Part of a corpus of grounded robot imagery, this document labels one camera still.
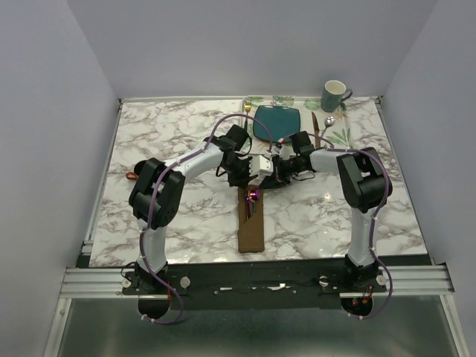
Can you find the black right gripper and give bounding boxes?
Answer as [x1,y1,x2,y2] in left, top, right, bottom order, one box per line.
[259,154,304,190]

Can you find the iridescent rainbow spoon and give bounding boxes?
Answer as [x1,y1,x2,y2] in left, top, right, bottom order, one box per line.
[246,187,260,216]

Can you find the brown cloth napkin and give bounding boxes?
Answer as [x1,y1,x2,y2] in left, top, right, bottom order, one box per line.
[237,185,265,254]

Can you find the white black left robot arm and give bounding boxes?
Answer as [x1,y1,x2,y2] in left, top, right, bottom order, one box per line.
[129,125,254,294]

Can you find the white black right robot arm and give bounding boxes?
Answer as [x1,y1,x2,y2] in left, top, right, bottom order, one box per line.
[260,132,393,292]

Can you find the teal square plate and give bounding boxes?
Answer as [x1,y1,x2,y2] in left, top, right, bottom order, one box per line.
[253,106,301,143]

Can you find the brown wooden knife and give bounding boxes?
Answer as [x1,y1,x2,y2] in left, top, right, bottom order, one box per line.
[311,112,321,149]

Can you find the silver spoon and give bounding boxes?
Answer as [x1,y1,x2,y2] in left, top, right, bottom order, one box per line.
[321,115,335,138]

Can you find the white leaf-pattern tray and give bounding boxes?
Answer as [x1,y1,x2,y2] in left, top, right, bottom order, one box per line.
[242,95,353,147]

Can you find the orange coffee cup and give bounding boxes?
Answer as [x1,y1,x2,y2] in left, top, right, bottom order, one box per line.
[126,161,144,181]

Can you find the grey-green ceramic mug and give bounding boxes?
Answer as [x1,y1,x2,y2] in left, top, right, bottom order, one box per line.
[321,80,353,112]

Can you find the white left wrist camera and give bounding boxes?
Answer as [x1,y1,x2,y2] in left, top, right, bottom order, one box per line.
[249,155,274,176]

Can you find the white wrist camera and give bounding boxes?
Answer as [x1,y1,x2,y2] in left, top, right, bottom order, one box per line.
[249,155,274,176]
[275,144,293,160]

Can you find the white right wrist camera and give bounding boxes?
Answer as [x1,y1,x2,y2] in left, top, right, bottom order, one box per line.
[275,144,293,160]

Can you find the gold fork green handle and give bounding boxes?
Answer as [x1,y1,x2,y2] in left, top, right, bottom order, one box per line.
[244,99,251,129]

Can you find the black metal base frame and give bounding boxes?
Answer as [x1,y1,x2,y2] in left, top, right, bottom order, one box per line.
[76,258,436,312]

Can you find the aluminium extrusion rail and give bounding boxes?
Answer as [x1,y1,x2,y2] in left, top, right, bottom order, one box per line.
[59,265,454,299]

